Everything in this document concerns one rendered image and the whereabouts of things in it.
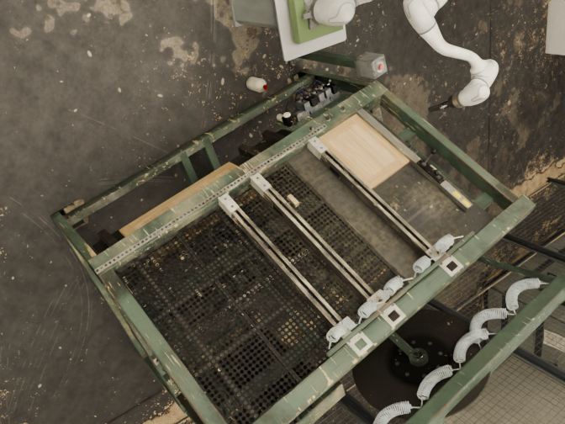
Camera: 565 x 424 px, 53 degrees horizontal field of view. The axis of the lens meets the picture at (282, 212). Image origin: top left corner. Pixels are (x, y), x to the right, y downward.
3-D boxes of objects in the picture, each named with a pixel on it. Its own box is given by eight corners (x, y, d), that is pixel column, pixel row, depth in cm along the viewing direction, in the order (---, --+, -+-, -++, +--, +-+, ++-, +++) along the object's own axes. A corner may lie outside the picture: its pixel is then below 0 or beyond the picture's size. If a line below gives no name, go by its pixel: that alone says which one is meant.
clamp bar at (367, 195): (316, 141, 359) (319, 116, 339) (457, 274, 315) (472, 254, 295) (304, 149, 356) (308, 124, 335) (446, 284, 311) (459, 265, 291)
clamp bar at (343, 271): (261, 177, 343) (261, 153, 323) (401, 322, 298) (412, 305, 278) (247, 186, 339) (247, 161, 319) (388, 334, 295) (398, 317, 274)
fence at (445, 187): (361, 112, 375) (361, 108, 371) (471, 208, 339) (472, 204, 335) (356, 115, 373) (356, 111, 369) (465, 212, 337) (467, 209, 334)
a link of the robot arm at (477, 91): (466, 111, 309) (477, 94, 313) (487, 105, 295) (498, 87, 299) (453, 98, 306) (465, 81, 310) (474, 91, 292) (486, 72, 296)
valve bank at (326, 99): (322, 71, 385) (345, 76, 367) (327, 91, 392) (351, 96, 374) (266, 105, 366) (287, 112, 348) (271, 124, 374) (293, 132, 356)
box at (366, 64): (365, 51, 377) (384, 54, 364) (368, 67, 384) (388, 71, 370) (352, 59, 373) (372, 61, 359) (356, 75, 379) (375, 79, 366)
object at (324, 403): (253, 307, 364) (340, 378, 301) (260, 322, 373) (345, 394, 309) (161, 375, 339) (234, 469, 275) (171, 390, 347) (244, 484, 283)
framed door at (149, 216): (229, 164, 403) (229, 161, 402) (273, 186, 362) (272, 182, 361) (119, 232, 370) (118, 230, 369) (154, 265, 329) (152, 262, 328)
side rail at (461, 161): (385, 101, 389) (388, 89, 380) (512, 208, 348) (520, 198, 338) (379, 104, 387) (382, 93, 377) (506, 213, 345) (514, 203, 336)
